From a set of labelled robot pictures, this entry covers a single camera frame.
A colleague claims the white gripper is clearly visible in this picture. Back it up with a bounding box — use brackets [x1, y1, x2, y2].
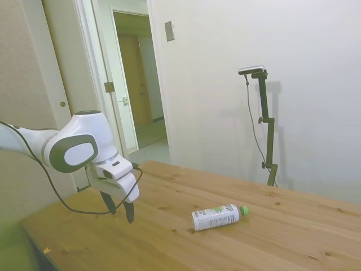
[89, 154, 136, 225]

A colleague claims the white bottle with green cap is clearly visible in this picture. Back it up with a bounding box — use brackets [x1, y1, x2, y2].
[191, 204, 250, 232]

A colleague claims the brown wooden hallway door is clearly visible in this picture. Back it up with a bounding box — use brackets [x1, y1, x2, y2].
[117, 33, 148, 129]

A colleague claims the beige door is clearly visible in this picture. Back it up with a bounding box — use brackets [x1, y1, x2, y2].
[0, 0, 91, 195]

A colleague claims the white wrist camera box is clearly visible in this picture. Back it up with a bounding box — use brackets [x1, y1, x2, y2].
[116, 172, 140, 204]

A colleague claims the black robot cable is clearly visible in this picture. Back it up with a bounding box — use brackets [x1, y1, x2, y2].
[0, 120, 144, 215]

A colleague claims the black camera stand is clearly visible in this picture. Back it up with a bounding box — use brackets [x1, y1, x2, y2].
[250, 70, 279, 187]

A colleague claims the grey wall switch plate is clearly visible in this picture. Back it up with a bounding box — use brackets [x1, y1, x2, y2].
[164, 20, 177, 43]

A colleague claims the grey exterior camera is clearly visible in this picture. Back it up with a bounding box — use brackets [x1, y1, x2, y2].
[237, 64, 266, 76]

